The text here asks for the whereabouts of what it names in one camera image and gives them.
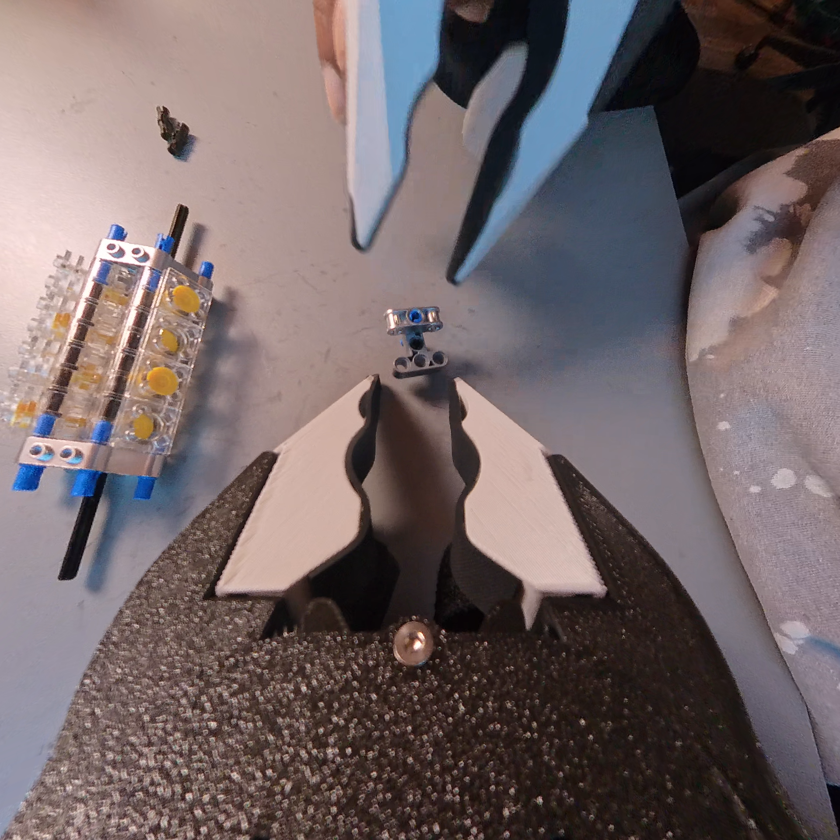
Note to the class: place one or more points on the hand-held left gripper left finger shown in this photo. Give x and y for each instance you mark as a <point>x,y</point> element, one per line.
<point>282,525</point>

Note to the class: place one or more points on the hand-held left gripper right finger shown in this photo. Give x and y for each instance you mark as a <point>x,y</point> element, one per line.
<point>532,525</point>

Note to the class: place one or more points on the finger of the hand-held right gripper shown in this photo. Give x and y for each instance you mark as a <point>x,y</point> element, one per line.
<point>387,105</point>
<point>565,105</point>

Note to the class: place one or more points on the small grey angled beam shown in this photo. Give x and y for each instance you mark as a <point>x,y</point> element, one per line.
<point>420,364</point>

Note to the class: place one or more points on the small black peg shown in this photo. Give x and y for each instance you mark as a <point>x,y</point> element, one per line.
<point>166,121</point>
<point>177,139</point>

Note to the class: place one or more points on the small grey holed beam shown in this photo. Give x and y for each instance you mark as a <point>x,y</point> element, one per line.
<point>399,319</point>

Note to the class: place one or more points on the small blue peg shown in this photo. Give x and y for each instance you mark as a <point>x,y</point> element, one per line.
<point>415,331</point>

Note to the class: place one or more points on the transparent brick engine model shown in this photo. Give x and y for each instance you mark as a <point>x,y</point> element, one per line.
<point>112,368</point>

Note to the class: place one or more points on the grey desk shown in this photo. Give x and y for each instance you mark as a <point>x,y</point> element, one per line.
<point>263,197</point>

